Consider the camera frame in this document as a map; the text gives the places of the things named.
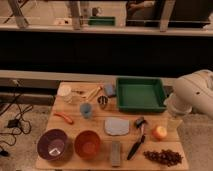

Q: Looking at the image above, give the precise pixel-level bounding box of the dark red grape bunch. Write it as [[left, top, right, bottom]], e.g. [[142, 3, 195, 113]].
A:
[[143, 150, 183, 167]]

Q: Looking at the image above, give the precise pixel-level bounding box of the black handled knife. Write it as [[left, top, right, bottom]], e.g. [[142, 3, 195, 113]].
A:
[[127, 117, 147, 160]]

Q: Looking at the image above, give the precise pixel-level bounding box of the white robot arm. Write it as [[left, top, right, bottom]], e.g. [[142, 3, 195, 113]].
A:
[[164, 69, 213, 132]]

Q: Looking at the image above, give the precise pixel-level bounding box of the blue grey cup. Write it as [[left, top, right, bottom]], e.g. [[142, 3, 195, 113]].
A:
[[80, 103, 92, 119]]

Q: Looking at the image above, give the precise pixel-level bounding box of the orange bowl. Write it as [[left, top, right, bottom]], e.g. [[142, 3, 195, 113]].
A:
[[74, 130, 101, 160]]

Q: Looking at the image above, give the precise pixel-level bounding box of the purple bowl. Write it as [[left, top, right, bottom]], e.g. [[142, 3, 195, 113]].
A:
[[37, 129, 69, 161]]

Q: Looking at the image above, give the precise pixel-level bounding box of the grey rectangular sponge block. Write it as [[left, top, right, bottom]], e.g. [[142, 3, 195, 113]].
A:
[[110, 141, 121, 167]]

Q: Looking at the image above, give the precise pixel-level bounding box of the green plastic tray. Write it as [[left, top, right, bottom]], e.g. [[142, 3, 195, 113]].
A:
[[116, 77, 166, 113]]

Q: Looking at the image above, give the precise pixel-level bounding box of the grey blue flat plate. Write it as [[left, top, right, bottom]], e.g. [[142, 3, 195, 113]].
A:
[[104, 117, 129, 136]]

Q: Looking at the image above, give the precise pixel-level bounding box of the blue grey small block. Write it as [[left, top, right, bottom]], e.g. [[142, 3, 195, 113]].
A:
[[104, 84, 116, 97]]

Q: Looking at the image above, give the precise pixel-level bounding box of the person in dark clothes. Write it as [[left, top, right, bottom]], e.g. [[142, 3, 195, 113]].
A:
[[126, 0, 164, 27]]

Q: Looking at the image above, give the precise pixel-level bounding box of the green bin in background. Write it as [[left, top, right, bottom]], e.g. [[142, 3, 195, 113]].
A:
[[88, 16, 115, 26]]

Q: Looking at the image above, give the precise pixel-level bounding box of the black power adapter with cables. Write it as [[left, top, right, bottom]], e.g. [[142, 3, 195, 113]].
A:
[[0, 93, 34, 158]]

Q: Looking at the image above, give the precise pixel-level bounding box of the wooden spoon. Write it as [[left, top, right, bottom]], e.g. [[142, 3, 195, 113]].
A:
[[86, 86, 102, 101]]

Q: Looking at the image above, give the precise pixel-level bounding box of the red yellow apple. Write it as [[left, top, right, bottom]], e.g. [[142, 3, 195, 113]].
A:
[[152, 126, 167, 140]]

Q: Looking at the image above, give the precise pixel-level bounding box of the orange carrot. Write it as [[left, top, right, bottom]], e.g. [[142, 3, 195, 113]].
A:
[[53, 113, 74, 125]]

